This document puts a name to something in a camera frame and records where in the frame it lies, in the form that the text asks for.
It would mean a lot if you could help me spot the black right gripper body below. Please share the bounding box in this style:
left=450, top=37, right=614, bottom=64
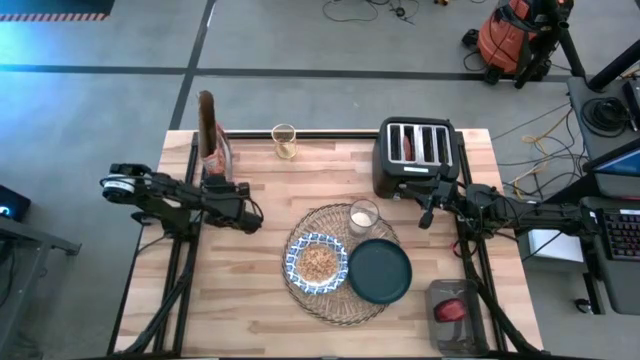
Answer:
left=418, top=164, right=460, bottom=231

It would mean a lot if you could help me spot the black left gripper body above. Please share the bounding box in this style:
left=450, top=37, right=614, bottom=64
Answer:
left=199, top=174, right=265, bottom=235

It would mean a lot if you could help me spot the clear cup with white filling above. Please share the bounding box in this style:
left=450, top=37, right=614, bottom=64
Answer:
left=348, top=198, right=381, bottom=238

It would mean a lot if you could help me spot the orange cereal box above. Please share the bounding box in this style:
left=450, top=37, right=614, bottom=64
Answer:
left=196, top=89, right=235, bottom=184

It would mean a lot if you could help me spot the blue floral paper bowl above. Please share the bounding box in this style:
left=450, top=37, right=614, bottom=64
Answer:
left=284, top=232, right=350, bottom=296

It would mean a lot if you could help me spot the dark green plate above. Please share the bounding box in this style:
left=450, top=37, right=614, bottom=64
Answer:
left=347, top=237, right=414, bottom=306

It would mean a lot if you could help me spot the round woven placemat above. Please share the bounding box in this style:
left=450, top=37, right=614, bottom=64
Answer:
left=280, top=202, right=402, bottom=328

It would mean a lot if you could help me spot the black four-slot toaster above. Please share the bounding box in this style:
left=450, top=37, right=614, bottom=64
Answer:
left=371, top=116, right=462, bottom=200

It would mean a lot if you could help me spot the clear glass with yellow filling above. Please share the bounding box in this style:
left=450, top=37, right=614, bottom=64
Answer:
left=270, top=122, right=299, bottom=161

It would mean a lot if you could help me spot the brown cereal heap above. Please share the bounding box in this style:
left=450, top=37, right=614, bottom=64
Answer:
left=296, top=243, right=340, bottom=283

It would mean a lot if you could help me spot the white paper sheet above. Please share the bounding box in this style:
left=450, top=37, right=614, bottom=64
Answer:
left=527, top=227, right=586, bottom=265

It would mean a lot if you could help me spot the clear plastic container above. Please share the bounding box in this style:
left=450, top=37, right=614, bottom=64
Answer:
left=424, top=278, right=491, bottom=358

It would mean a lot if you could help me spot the orange shop vacuum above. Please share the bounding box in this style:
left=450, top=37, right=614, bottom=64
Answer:
left=460, top=0, right=575, bottom=90

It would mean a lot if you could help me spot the black keyboard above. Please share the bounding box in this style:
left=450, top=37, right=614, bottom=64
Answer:
left=597, top=207, right=640, bottom=262

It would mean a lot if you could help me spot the black rig pole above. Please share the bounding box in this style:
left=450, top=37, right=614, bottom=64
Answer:
left=555, top=22, right=587, bottom=79
left=587, top=37, right=640, bottom=94

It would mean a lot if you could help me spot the grey side desk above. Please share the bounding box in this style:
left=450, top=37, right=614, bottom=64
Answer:
left=566, top=74, right=640, bottom=316

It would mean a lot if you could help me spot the grey metal side table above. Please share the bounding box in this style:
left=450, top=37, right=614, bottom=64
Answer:
left=0, top=214, right=83, bottom=359

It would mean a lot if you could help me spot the black device with blue light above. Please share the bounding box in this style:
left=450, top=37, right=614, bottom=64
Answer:
left=0, top=183, right=32, bottom=224

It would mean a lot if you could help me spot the dark mat with hazard stripe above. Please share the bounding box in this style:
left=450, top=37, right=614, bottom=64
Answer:
left=0, top=0, right=116, bottom=23

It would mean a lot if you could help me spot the yellow floor cable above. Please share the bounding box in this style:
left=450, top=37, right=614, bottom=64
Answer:
left=507, top=107, right=576, bottom=187

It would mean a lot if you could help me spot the coiled black cable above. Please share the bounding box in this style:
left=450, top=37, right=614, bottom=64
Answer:
left=579, top=96, right=632, bottom=134

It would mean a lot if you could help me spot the black floor cable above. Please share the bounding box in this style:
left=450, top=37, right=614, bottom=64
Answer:
left=319, top=0, right=422, bottom=25

